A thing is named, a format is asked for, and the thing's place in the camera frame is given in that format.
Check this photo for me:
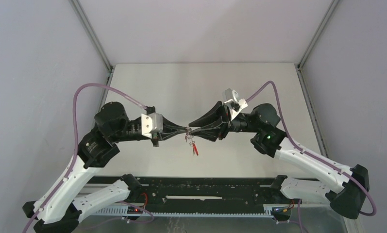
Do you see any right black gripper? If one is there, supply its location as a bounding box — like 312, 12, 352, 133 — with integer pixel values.
189, 100, 261, 142

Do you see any red handled keyring holder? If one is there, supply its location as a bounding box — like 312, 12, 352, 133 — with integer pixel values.
185, 127, 199, 156

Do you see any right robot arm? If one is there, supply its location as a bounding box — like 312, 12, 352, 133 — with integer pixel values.
189, 101, 370, 219

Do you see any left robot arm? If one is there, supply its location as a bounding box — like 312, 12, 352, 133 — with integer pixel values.
23, 102, 186, 233

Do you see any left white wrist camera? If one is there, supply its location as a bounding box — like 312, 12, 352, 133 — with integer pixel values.
141, 113, 163, 139

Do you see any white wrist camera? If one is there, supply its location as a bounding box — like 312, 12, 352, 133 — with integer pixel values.
222, 88, 248, 120
141, 113, 163, 139

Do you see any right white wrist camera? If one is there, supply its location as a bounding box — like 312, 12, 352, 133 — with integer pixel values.
222, 88, 248, 120

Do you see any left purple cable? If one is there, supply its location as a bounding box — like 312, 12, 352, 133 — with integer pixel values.
21, 83, 155, 233

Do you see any purple cable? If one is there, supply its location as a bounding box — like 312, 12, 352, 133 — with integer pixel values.
246, 80, 377, 216
21, 83, 155, 233

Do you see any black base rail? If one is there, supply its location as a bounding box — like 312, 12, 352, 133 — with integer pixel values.
126, 177, 294, 215

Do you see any white slotted cable duct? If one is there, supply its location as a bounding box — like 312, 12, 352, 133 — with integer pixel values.
84, 205, 290, 218

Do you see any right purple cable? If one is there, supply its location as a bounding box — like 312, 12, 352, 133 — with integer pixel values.
246, 80, 377, 216

